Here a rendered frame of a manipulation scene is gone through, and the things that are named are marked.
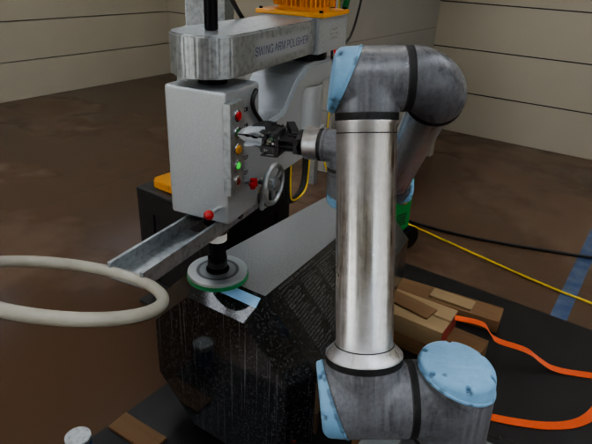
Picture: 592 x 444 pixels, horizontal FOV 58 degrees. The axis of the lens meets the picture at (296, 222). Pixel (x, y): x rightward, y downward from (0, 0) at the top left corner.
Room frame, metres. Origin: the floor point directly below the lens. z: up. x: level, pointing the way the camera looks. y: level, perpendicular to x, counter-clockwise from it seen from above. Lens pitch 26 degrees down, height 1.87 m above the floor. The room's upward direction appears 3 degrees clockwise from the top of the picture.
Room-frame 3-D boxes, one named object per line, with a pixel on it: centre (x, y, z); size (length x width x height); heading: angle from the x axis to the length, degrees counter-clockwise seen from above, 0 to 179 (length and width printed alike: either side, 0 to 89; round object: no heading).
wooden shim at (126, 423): (1.66, 0.64, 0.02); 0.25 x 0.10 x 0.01; 59
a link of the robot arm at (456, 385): (0.81, -0.32, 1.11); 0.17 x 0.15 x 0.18; 91
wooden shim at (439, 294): (2.68, -0.94, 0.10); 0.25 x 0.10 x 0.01; 58
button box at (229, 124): (1.54, 0.20, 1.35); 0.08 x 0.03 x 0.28; 156
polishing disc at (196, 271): (1.65, 0.27, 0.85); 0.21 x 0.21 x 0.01
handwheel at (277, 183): (1.71, 0.11, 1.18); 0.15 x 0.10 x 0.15; 156
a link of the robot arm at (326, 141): (1.41, -0.12, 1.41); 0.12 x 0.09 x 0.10; 70
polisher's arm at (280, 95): (2.01, 0.10, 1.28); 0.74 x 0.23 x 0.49; 156
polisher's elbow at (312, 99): (2.26, 0.01, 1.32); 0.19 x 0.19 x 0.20
